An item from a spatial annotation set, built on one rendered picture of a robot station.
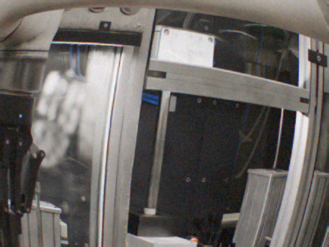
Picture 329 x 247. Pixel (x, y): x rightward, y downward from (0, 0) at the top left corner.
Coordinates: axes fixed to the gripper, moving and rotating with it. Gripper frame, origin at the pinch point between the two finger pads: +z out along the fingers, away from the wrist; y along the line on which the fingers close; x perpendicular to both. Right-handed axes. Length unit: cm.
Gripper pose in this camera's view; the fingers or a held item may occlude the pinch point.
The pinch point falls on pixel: (11, 232)
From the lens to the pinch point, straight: 110.9
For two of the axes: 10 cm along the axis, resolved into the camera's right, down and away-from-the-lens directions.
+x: 5.7, 1.2, -8.1
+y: -8.1, -0.8, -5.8
